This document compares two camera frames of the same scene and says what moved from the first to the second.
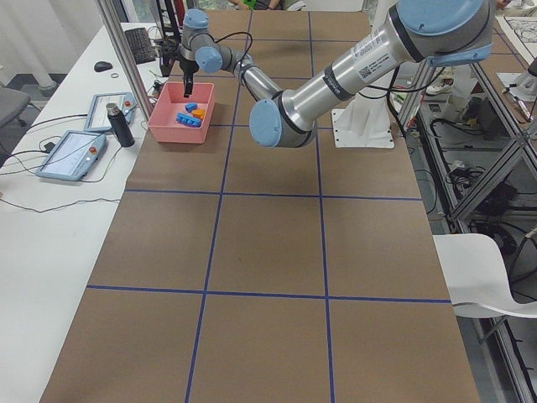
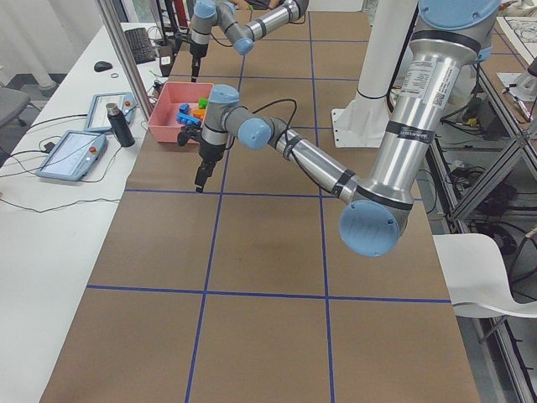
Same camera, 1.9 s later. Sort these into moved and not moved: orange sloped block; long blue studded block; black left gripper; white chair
Moved: black left gripper
Not moved: long blue studded block; orange sloped block; white chair
